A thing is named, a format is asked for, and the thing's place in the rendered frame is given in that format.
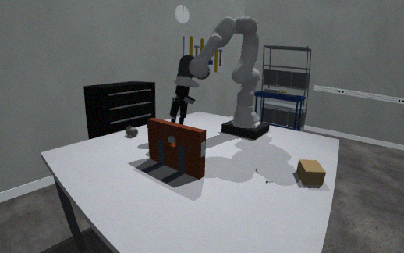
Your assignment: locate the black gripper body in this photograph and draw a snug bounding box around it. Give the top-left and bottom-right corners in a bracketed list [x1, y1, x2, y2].
[175, 85, 190, 104]

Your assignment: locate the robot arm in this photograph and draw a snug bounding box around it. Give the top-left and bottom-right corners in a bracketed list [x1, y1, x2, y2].
[174, 16, 260, 128]

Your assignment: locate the brown cardboard box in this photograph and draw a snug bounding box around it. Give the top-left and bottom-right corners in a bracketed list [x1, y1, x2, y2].
[297, 159, 326, 185]

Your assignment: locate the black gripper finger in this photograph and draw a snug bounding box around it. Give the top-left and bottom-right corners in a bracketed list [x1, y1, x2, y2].
[179, 99, 188, 125]
[170, 97, 183, 123]

